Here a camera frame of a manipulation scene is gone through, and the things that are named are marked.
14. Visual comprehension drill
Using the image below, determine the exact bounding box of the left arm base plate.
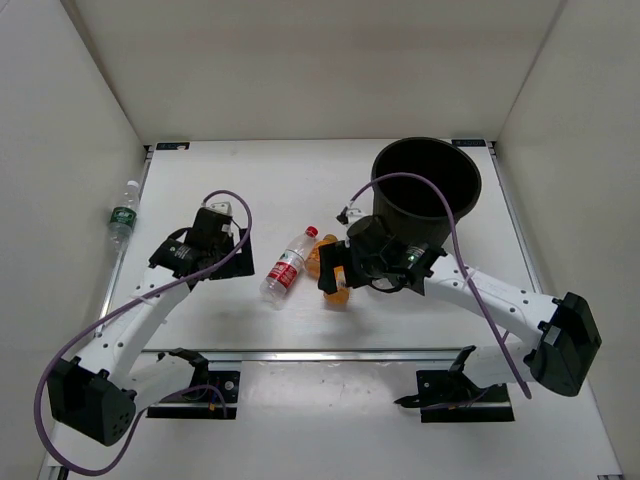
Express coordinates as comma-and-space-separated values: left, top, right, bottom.
146, 370, 241, 420

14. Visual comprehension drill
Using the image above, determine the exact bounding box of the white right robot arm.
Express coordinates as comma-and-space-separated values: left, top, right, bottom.
318, 215, 602, 408

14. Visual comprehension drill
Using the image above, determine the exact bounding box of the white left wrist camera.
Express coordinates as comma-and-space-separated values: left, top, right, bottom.
201, 201, 233, 217

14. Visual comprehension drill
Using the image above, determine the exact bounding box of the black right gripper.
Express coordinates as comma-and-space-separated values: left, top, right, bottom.
320, 239, 387, 293

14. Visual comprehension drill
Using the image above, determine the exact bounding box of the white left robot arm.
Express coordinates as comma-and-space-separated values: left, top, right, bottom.
47, 202, 234, 446

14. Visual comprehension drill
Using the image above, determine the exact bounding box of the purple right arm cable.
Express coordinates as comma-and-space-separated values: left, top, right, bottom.
344, 172, 533, 400

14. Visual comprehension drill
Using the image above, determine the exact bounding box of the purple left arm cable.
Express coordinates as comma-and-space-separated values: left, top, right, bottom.
33, 190, 253, 475

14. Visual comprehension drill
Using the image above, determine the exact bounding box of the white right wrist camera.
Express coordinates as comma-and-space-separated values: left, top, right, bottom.
336, 205, 365, 227

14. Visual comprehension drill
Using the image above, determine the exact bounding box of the orange juice bottle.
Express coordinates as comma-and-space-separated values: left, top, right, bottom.
303, 233, 354, 307

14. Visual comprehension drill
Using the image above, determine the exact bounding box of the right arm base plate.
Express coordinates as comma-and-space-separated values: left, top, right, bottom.
416, 370, 515, 424

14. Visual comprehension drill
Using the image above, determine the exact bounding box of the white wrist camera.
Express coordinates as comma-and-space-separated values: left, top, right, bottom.
336, 205, 365, 227
201, 201, 233, 217

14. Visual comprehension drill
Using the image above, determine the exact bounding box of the black plastic bin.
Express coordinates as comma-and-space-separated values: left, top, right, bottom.
371, 137, 482, 246

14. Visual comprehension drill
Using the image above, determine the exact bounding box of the red label plastic bottle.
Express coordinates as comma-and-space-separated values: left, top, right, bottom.
260, 226, 318, 306

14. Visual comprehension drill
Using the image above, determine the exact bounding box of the green label water bottle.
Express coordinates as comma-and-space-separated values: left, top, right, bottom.
108, 180, 140, 252

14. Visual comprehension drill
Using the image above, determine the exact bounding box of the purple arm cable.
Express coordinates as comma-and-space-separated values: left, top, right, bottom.
344, 172, 533, 400
33, 190, 253, 475

